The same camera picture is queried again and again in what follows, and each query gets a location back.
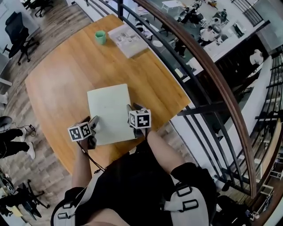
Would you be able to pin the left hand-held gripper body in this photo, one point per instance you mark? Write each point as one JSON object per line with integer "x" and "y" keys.
{"x": 78, "y": 132}

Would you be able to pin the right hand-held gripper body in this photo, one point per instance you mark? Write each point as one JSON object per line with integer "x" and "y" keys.
{"x": 141, "y": 120}

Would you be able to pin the person's right forearm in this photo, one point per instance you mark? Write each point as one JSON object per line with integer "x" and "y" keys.
{"x": 164, "y": 152}

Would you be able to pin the person's left forearm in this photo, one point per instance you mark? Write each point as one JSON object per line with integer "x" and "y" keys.
{"x": 80, "y": 167}

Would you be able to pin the person's black shirt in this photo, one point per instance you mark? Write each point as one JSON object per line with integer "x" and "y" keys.
{"x": 132, "y": 176}

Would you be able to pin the white illustrated book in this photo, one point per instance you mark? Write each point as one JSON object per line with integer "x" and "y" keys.
{"x": 128, "y": 40}

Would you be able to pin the green cup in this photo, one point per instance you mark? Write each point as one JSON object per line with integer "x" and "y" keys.
{"x": 101, "y": 37}

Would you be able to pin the wooden handrail black railing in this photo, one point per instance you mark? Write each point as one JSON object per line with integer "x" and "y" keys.
{"x": 212, "y": 66}

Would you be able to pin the black office chair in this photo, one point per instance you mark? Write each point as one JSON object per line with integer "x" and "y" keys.
{"x": 26, "y": 198}
{"x": 42, "y": 6}
{"x": 17, "y": 37}

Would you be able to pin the white low table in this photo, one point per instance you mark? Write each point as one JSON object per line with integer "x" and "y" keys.
{"x": 171, "y": 5}

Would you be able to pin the black stair railing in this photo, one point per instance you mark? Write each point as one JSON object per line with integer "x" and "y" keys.
{"x": 274, "y": 85}

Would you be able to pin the black metal balcony railing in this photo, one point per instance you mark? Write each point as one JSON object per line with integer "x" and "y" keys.
{"x": 249, "y": 11}

